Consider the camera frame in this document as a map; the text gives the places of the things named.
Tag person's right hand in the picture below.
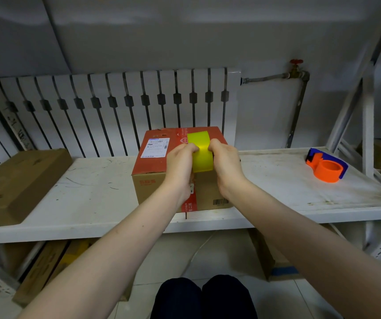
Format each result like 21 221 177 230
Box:
208 139 248 198

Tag person's left hand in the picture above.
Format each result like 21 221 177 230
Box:
163 143 200 208

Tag yellow adhesive tape strip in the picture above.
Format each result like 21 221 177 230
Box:
187 131 214 173

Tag red-topped cardboard box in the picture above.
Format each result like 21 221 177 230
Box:
131 126 234 213

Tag person's left forearm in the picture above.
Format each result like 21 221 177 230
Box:
17 181 191 319

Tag person's right forearm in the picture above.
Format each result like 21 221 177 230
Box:
225 179 381 319

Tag metal pipe with red valve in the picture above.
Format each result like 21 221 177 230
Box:
242 58 311 149

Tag orange and blue tape dispenser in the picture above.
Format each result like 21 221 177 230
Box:
305 148 349 184

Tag cardboard box with blue tape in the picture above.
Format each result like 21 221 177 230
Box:
248 227 304 282

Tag white metal shelf rack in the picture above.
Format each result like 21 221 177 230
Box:
324 0 381 260

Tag person's dark trouser legs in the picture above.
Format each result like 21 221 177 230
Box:
150 274 259 319

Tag yellowish flat cardboard piece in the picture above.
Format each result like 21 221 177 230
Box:
46 239 93 284

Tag flat brown cardboard box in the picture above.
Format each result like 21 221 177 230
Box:
0 148 73 229

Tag long flat cardboard piece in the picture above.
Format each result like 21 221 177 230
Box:
12 240 70 308

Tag white wall radiator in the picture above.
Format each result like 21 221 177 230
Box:
0 67 242 160

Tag white cable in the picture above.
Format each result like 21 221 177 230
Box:
179 230 217 279

